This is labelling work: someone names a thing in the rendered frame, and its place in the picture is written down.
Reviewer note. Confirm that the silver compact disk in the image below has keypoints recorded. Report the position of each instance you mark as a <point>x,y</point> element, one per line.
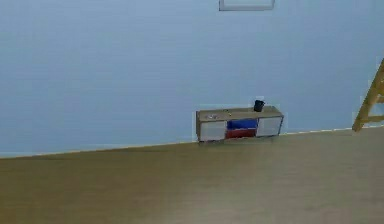
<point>211,117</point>

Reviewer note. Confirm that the dark eyeglasses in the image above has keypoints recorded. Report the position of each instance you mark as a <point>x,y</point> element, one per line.
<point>227,112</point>

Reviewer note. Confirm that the black cup container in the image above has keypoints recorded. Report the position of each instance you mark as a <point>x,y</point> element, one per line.
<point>258,105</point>

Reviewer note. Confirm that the low wooden cabinet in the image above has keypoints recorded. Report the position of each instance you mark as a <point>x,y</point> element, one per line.
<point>240,128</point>

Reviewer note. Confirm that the wooden ladder shelf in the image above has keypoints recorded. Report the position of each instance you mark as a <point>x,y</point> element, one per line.
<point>370,100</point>

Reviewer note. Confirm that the grey framed wall picture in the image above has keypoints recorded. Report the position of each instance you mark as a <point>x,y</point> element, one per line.
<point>246,4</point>

